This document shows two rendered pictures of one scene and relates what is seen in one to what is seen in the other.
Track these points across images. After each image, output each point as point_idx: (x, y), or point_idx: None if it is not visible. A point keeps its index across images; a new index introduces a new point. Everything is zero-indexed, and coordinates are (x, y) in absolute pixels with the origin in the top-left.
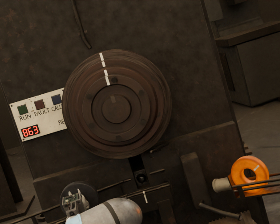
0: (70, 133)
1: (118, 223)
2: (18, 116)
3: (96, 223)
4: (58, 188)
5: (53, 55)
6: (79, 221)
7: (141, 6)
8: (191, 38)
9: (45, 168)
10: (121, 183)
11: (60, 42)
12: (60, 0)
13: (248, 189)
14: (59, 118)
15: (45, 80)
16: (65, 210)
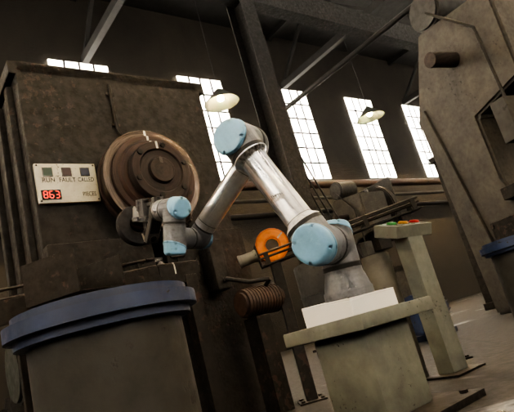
0: (108, 190)
1: (262, 134)
2: (40, 176)
3: (249, 124)
4: (75, 257)
5: (86, 135)
6: (237, 118)
7: (166, 123)
8: (203, 157)
9: (57, 239)
10: (142, 263)
11: (94, 127)
12: (99, 96)
13: (274, 253)
14: (84, 190)
15: (74, 154)
16: (142, 206)
